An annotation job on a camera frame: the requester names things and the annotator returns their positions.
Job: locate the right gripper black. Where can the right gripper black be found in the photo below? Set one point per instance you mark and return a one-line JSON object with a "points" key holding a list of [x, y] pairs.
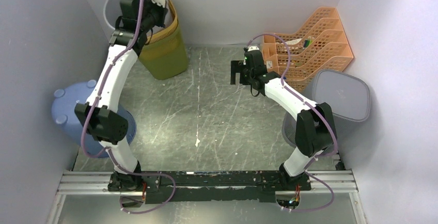
{"points": [[236, 67]]}

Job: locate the dark grey mesh bin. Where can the dark grey mesh bin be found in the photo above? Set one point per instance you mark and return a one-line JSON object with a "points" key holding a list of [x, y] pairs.
{"points": [[348, 97]]}

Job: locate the blue plastic bin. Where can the blue plastic bin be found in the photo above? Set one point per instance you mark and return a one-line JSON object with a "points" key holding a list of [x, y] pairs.
{"points": [[63, 115]]}

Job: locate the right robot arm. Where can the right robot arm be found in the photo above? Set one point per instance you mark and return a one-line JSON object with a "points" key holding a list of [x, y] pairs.
{"points": [[314, 122]]}

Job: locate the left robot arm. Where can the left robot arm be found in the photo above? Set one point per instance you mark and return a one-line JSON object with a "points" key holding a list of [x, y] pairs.
{"points": [[104, 129]]}

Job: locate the olive green mesh bin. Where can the olive green mesh bin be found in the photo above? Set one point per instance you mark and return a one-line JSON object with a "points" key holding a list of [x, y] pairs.
{"points": [[165, 57]]}

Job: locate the yellow mesh bin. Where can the yellow mesh bin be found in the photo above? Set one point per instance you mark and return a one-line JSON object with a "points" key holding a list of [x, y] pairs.
{"points": [[171, 23]]}

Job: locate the orange plastic file organizer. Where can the orange plastic file organizer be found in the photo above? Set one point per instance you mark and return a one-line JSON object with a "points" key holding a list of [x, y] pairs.
{"points": [[321, 43]]}

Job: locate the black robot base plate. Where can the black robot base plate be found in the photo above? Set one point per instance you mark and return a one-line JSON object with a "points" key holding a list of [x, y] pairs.
{"points": [[181, 186]]}

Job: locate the aluminium rail frame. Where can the aluminium rail frame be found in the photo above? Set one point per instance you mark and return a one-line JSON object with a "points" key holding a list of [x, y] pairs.
{"points": [[205, 132]]}

